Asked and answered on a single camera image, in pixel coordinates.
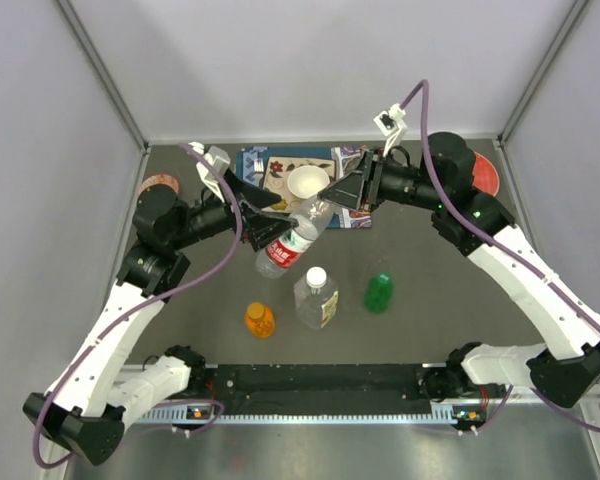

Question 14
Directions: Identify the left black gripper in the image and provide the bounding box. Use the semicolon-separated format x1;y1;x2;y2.
170;169;298;251

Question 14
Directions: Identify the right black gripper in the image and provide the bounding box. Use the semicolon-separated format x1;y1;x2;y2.
319;145;445;212

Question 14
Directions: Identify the clear bottle red label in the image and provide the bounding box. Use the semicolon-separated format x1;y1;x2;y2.
256;195;335;279

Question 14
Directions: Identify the square clear juice bottle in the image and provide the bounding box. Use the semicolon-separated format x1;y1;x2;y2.
294;272;339;330

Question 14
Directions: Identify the white bottle cap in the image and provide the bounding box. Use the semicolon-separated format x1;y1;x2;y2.
305;267;328;288

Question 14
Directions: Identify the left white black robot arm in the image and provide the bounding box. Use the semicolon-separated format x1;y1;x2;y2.
23;172;294;466

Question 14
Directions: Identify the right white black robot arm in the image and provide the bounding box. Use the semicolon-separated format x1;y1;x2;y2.
318;132;600;408

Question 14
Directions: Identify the orange plastic bottle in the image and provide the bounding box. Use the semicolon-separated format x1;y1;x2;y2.
244;302;276;339

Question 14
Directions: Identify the green plastic bottle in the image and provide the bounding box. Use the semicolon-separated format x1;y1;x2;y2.
364;272;394;313

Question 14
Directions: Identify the white ceramic bowl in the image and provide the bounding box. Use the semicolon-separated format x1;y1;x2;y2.
287;165;330;200

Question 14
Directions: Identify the square floral plate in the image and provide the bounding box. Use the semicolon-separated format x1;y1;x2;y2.
263;156;337;213

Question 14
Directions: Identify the blue patterned placemat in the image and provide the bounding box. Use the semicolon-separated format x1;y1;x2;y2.
232;144;375;230

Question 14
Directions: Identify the small red patterned bowl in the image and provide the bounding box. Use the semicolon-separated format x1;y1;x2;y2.
139;174;180;200

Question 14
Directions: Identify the red teal round plate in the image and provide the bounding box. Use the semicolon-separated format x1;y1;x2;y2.
473;152;500;196

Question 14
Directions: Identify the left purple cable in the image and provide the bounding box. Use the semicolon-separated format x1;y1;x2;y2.
32;143;245;470

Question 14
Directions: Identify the purple cable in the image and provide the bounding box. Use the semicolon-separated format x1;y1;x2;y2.
32;143;245;470
399;78;600;432

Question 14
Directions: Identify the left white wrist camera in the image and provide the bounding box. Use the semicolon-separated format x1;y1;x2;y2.
187;141;232;199

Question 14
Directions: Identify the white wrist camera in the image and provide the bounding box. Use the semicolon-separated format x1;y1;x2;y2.
187;141;232;199
373;103;407;156

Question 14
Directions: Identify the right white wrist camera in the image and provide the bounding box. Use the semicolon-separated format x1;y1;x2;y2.
373;103;407;156

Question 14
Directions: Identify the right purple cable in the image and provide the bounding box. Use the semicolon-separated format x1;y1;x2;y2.
399;78;600;432

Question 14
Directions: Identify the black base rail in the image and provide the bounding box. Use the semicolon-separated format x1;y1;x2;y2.
138;364;507;435

